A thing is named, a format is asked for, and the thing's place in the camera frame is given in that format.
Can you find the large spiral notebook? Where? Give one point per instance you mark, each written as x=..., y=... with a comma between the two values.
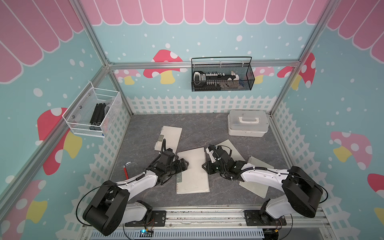
x=194, y=179

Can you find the items in black basket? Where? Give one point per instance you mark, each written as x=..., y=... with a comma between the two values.
x=214, y=81

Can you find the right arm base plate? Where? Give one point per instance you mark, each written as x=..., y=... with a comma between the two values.
x=258, y=218

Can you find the white wire mesh basket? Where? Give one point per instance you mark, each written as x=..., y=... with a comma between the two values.
x=79, y=114

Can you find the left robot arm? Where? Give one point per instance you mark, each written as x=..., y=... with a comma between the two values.
x=110, y=205

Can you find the green circuit board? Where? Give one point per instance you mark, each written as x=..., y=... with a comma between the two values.
x=146, y=233

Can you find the black wire mesh basket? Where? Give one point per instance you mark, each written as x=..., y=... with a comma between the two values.
x=239, y=65

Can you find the red handled screwdriver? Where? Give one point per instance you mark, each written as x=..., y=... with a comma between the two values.
x=125, y=170

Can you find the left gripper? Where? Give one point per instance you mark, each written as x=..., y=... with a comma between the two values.
x=184, y=167

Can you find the white plastic storage box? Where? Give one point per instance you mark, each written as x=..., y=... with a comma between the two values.
x=244, y=123

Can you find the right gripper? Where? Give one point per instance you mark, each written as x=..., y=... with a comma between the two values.
x=207, y=166

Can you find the black block in white basket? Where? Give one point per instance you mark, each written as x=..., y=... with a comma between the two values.
x=97, y=117

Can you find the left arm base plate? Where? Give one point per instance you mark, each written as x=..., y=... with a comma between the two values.
x=156, y=218

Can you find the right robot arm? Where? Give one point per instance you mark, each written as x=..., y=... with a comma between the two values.
x=302, y=195

